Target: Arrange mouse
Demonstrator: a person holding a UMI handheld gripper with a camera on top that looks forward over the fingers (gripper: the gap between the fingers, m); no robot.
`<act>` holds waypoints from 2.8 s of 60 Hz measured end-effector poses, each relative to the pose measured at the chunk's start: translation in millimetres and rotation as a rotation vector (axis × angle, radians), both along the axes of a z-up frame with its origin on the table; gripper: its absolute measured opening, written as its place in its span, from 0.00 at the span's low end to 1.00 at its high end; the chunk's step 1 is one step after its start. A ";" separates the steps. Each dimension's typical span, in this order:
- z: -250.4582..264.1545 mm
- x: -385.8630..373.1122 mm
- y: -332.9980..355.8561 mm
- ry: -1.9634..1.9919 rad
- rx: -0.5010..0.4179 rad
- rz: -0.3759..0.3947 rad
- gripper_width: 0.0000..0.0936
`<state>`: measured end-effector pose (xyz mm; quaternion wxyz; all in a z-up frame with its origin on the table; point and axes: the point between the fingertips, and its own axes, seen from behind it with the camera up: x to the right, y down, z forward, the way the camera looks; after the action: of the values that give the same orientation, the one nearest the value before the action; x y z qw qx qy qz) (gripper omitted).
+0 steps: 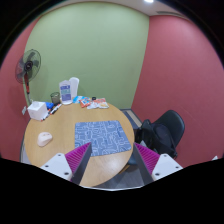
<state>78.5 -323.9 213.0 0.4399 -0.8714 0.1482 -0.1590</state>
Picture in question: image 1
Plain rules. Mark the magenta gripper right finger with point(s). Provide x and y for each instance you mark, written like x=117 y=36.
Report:
x=152 y=165

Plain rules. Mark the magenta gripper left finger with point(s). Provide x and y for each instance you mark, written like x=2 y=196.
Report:
x=70 y=166

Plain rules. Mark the white computer mouse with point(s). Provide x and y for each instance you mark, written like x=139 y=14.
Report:
x=44 y=138

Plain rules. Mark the blue patterned mouse pad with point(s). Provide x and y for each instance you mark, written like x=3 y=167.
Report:
x=106 y=137

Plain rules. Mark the black backpack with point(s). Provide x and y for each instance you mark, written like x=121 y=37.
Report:
x=157 y=137

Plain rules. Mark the black office chair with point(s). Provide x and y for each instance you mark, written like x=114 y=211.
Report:
x=173 y=121

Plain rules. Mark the round wooden table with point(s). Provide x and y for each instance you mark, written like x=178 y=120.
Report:
x=61 y=125

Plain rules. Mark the red black marker pen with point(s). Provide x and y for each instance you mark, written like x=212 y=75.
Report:
x=55 y=109

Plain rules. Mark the white square box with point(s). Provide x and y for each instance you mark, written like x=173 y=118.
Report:
x=37 y=110

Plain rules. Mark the blue snack packet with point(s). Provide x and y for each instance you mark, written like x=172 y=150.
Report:
x=77 y=99

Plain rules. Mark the white orange snack packet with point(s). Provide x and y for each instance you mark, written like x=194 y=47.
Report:
x=98 y=103

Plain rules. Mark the dark glass jar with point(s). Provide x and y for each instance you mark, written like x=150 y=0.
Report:
x=55 y=98

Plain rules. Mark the white jug with blue label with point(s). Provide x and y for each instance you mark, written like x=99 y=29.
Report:
x=65 y=92

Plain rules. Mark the white translucent container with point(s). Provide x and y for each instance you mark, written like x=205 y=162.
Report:
x=74 y=86

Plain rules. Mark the black standing fan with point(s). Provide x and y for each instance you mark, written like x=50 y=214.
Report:
x=27 y=68

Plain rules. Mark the white wall socket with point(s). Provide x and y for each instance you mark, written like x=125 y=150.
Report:
x=24 y=110

